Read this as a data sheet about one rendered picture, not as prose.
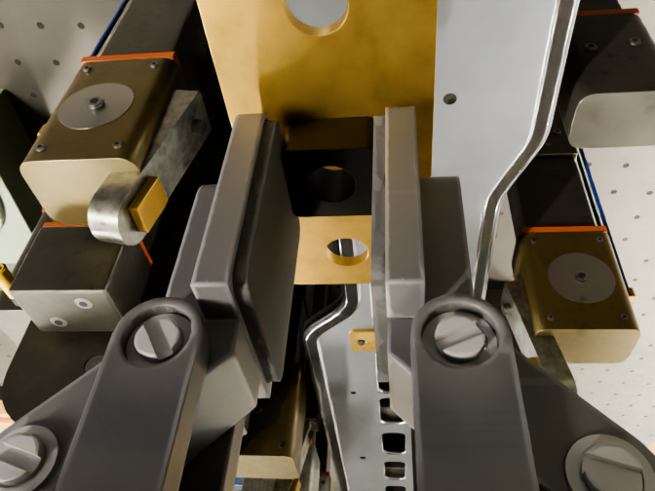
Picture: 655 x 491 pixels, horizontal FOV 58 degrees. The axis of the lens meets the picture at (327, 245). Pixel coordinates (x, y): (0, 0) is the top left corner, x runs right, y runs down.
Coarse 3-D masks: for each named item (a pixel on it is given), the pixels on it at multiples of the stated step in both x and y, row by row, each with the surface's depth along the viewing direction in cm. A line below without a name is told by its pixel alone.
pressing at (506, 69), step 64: (320, 0) 35; (448, 0) 35; (512, 0) 35; (576, 0) 35; (448, 64) 38; (512, 64) 38; (448, 128) 42; (512, 128) 41; (320, 320) 61; (320, 384) 71
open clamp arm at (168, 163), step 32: (192, 96) 42; (160, 128) 40; (192, 128) 42; (160, 160) 39; (192, 160) 43; (96, 192) 36; (128, 192) 36; (160, 192) 38; (96, 224) 36; (128, 224) 36
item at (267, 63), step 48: (240, 0) 9; (384, 0) 9; (432, 0) 9; (240, 48) 10; (288, 48) 10; (336, 48) 10; (384, 48) 10; (432, 48) 10; (240, 96) 11; (288, 96) 11; (336, 96) 11; (384, 96) 11; (432, 96) 10; (288, 144) 11; (336, 144) 10; (432, 144) 11; (336, 192) 11
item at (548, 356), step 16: (512, 288) 56; (512, 304) 56; (512, 320) 57; (528, 320) 54; (528, 336) 53; (544, 336) 53; (528, 352) 54; (544, 352) 52; (560, 352) 51; (544, 368) 51; (560, 368) 50
